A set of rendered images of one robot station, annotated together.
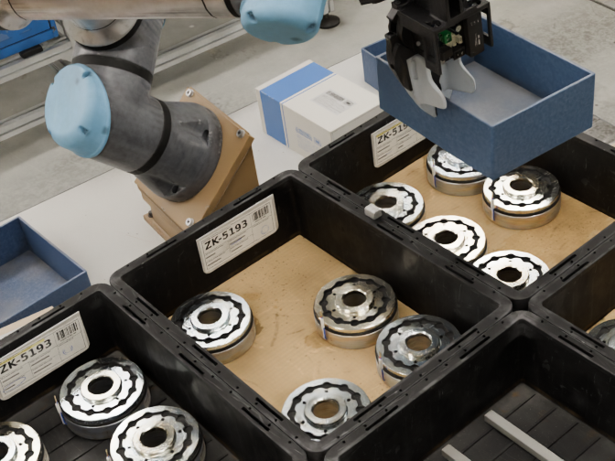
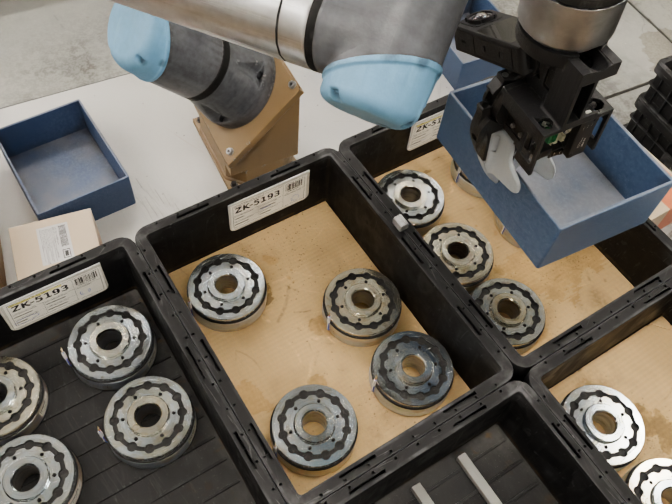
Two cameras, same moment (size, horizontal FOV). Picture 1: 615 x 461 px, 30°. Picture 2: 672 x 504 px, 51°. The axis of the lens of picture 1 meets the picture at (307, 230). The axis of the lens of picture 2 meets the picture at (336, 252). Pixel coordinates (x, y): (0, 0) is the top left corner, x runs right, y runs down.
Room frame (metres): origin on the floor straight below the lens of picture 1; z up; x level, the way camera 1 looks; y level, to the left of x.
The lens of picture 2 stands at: (0.57, 0.03, 1.66)
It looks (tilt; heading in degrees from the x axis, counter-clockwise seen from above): 56 degrees down; 356
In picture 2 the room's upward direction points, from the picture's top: 7 degrees clockwise
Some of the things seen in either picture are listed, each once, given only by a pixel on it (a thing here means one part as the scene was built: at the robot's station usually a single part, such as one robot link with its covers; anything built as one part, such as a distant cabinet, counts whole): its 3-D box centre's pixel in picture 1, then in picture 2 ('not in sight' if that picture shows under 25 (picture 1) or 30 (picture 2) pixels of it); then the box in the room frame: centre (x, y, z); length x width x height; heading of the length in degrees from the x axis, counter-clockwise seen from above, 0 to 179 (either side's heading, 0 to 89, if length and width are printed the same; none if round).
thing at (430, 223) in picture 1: (446, 241); (457, 252); (1.12, -0.17, 0.86); 0.10 x 0.10 x 0.01
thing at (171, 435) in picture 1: (154, 438); (148, 415); (0.86, 0.20, 0.86); 0.05 x 0.05 x 0.01
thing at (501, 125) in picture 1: (482, 91); (548, 157); (1.09, -0.22, 1.10); 0.20 x 0.15 x 0.07; 29
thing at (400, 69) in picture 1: (408, 50); (496, 122); (1.04, -0.13, 1.20); 0.05 x 0.02 x 0.09; 118
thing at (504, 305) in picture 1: (303, 298); (316, 304); (0.99, 0.02, 0.92); 0.40 x 0.30 x 0.02; 34
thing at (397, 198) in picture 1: (385, 203); (410, 195); (1.21, -0.11, 0.86); 0.05 x 0.05 x 0.01
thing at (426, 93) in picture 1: (430, 92); (504, 168); (1.03, -0.15, 1.15); 0.06 x 0.03 x 0.09; 28
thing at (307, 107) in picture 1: (322, 116); not in sight; (1.63, -0.06, 0.74); 0.20 x 0.12 x 0.09; 33
